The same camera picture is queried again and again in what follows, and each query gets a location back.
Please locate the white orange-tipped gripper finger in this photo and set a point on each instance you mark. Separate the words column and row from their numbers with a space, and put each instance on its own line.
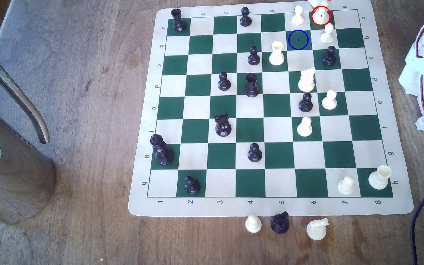
column 312, row 3

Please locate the white king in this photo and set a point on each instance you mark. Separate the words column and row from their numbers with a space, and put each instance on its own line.
column 321, row 17

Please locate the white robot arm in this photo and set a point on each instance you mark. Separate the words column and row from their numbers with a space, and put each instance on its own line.
column 423, row 73

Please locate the green white chess mat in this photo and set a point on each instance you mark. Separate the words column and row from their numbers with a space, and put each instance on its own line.
column 197, row 86

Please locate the white pawn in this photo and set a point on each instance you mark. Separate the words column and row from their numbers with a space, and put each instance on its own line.
column 253, row 224
column 329, row 102
column 304, row 128
column 297, row 17
column 327, row 35
column 346, row 187

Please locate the black pawn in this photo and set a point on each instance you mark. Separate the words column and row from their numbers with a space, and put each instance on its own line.
column 305, row 105
column 253, row 58
column 329, row 58
column 255, row 154
column 224, row 84
column 245, row 19
column 192, row 187

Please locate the white rook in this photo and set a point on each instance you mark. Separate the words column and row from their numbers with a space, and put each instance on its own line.
column 379, row 179
column 276, row 56

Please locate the white knight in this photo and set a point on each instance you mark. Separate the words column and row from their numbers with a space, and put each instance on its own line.
column 306, row 83
column 316, row 230

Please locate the black rook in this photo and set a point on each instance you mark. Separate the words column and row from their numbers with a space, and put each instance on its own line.
column 178, row 22
column 251, row 88

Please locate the black knight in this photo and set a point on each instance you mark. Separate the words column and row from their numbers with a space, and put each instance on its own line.
column 223, row 128
column 280, row 224

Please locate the black king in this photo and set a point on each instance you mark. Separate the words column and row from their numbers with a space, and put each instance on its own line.
column 163, row 154

